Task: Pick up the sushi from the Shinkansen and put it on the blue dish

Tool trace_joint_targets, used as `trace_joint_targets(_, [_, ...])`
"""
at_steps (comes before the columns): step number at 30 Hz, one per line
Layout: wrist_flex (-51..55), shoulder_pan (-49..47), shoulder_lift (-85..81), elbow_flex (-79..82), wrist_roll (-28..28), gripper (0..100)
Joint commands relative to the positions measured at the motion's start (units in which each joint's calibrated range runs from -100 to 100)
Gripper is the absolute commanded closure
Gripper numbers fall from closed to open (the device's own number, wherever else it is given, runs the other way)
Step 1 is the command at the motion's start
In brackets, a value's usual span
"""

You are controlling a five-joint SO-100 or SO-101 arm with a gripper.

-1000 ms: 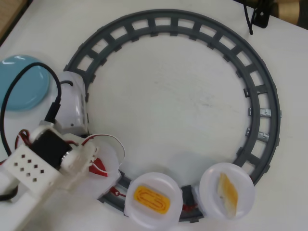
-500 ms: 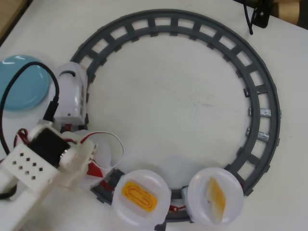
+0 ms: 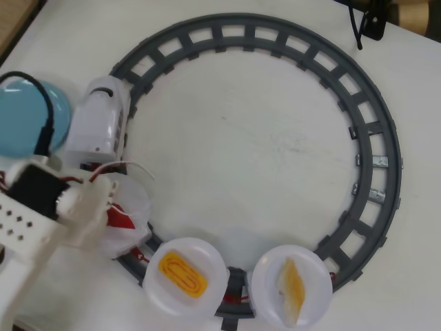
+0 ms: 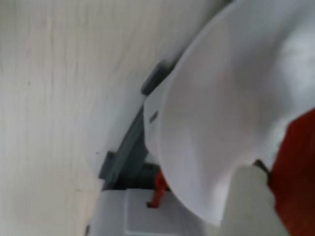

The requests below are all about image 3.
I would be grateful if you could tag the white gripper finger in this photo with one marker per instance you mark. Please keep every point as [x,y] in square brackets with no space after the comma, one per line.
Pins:
[87,227]
[101,193]

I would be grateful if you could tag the red tuna sushi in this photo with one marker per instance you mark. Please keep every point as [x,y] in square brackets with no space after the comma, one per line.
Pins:
[120,220]

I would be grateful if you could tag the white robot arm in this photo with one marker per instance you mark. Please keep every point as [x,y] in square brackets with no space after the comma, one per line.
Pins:
[24,238]

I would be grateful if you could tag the white Shinkansen toy locomotive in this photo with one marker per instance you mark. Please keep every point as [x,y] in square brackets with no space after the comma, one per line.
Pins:
[93,124]

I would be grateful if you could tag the blue ceramic dish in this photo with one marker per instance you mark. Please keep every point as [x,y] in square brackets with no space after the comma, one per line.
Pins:
[20,113]

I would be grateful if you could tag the yellow egg sushi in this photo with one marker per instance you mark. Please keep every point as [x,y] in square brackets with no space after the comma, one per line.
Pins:
[182,276]

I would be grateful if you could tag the pale orange sushi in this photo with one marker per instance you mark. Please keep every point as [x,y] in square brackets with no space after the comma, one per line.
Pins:
[293,289]

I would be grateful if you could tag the white round plate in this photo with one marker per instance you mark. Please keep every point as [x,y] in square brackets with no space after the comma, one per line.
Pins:
[268,276]
[206,255]
[139,203]

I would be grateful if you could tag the small silver tape piece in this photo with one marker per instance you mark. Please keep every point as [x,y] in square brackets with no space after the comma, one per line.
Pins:
[355,189]
[357,160]

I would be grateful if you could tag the black clamp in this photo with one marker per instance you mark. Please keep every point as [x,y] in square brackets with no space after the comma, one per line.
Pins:
[373,27]

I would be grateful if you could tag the brown cardboard box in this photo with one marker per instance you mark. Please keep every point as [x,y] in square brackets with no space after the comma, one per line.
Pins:
[413,13]

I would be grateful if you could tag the grey circular toy rail track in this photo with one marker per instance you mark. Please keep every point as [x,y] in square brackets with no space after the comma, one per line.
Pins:
[395,172]

